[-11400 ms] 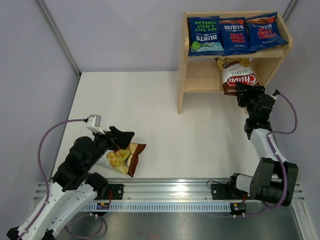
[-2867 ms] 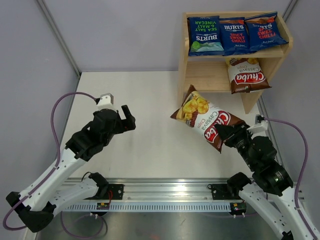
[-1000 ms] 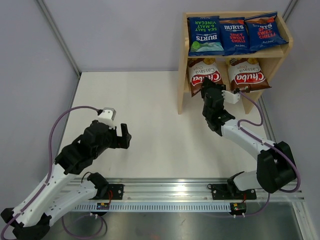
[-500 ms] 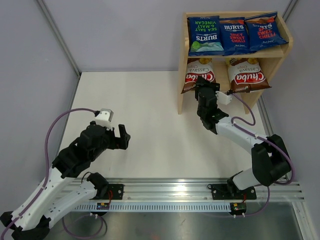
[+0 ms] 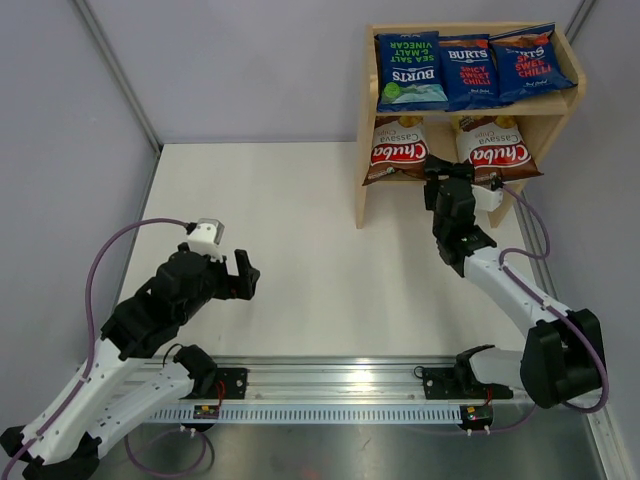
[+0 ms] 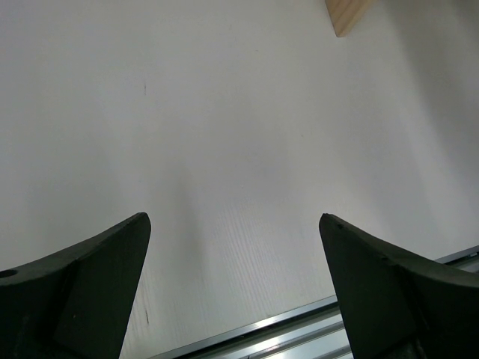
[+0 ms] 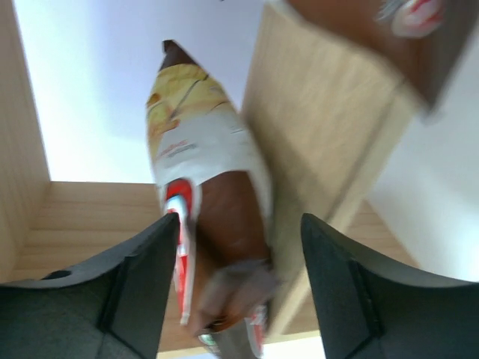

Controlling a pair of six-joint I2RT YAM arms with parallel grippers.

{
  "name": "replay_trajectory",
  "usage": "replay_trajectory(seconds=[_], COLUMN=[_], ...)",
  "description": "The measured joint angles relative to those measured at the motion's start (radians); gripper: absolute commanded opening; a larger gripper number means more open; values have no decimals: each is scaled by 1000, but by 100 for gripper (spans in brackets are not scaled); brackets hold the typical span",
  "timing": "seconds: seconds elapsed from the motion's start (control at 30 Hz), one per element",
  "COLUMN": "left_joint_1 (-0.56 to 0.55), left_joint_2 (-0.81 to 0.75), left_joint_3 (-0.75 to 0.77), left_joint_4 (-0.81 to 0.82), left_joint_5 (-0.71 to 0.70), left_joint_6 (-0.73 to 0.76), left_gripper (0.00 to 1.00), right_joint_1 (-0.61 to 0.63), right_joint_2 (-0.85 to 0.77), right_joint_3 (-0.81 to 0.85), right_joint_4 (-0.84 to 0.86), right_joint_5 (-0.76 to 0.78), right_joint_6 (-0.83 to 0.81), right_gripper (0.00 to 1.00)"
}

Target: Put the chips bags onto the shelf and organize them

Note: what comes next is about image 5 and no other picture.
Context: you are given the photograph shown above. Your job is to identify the blue Burts chilli bag back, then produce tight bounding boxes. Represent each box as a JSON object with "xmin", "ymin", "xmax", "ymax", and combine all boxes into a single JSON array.
[{"xmin": 439, "ymin": 34, "xmax": 502, "ymax": 111}]

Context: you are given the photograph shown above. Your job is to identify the blue Burts chilli bag front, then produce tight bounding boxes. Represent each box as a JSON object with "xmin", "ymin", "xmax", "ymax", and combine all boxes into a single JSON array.
[{"xmin": 489, "ymin": 23, "xmax": 576, "ymax": 105}]

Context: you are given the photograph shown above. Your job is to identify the wooden two-tier shelf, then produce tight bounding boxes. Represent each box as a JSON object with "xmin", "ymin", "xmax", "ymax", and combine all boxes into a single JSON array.
[{"xmin": 355, "ymin": 21, "xmax": 587, "ymax": 229}]

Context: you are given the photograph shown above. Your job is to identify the aluminium mounting rail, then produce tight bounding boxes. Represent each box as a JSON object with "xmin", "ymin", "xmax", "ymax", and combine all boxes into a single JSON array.
[{"xmin": 134, "ymin": 354, "xmax": 531, "ymax": 406}]

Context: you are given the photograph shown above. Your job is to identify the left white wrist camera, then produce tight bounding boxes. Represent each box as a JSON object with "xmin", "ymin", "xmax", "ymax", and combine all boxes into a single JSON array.
[{"xmin": 187, "ymin": 218, "xmax": 224, "ymax": 262}]

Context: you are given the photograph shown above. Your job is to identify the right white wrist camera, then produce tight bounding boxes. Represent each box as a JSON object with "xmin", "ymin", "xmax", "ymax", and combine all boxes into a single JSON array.
[{"xmin": 472, "ymin": 173, "xmax": 504, "ymax": 212}]

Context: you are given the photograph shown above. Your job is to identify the blue burts chilli bag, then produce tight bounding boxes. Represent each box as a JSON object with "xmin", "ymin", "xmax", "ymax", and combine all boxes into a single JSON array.
[
  {"xmin": 439, "ymin": 34, "xmax": 502, "ymax": 111},
  {"xmin": 489, "ymin": 23, "xmax": 576, "ymax": 105}
]

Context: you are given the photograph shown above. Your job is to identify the chuba cassava chips bag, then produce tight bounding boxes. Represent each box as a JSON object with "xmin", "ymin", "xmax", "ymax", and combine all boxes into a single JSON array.
[
  {"xmin": 363, "ymin": 115, "xmax": 430, "ymax": 186},
  {"xmin": 451, "ymin": 115, "xmax": 542, "ymax": 184}
]

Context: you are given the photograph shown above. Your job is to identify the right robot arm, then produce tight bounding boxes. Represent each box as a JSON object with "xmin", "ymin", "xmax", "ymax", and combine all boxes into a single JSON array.
[{"xmin": 423, "ymin": 155, "xmax": 610, "ymax": 413}]

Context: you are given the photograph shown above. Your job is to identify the white slotted cable duct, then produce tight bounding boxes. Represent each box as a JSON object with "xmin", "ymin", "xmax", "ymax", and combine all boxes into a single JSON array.
[{"xmin": 147, "ymin": 403, "xmax": 462, "ymax": 425}]

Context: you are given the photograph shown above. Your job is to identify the Chuba cassava chips bag front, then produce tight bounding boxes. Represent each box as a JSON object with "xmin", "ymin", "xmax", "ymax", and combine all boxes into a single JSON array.
[{"xmin": 363, "ymin": 115, "xmax": 430, "ymax": 186}]

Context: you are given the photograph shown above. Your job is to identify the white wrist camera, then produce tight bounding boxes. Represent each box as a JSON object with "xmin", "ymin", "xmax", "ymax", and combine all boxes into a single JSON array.
[
  {"xmin": 187, "ymin": 218, "xmax": 224, "ymax": 262},
  {"xmin": 472, "ymin": 173, "xmax": 504, "ymax": 212}
]

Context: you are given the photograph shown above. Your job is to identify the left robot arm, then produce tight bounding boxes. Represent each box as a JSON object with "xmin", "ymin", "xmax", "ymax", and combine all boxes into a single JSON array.
[{"xmin": 1, "ymin": 244, "xmax": 260, "ymax": 479}]

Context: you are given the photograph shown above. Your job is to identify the blue Burts sea salt bag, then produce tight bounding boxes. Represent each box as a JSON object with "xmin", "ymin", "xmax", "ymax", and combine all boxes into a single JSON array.
[{"xmin": 377, "ymin": 31, "xmax": 449, "ymax": 112}]

